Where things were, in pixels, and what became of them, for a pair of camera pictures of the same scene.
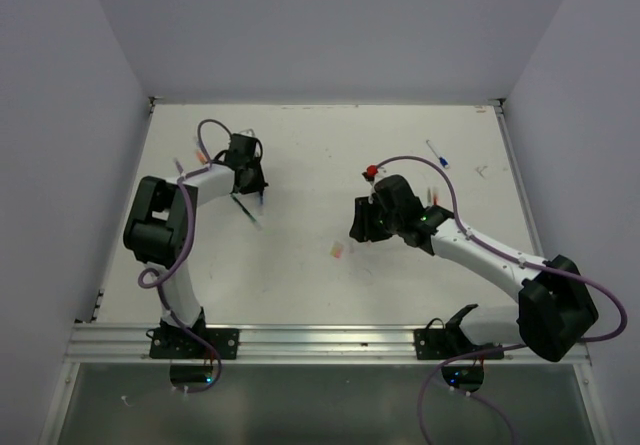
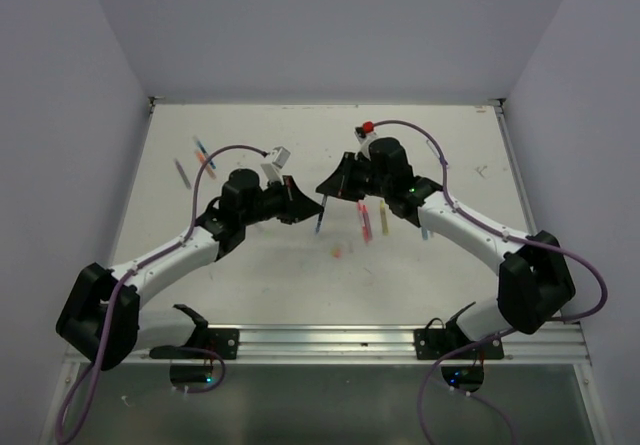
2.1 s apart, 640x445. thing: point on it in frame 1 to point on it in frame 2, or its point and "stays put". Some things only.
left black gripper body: x=256 y=180 to x=265 y=207
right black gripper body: x=373 y=221 to x=378 y=185
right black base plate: x=443 y=344 stays put
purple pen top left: x=179 y=166 stays put
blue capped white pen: x=444 y=161 stays put
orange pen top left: x=201 y=157 stays put
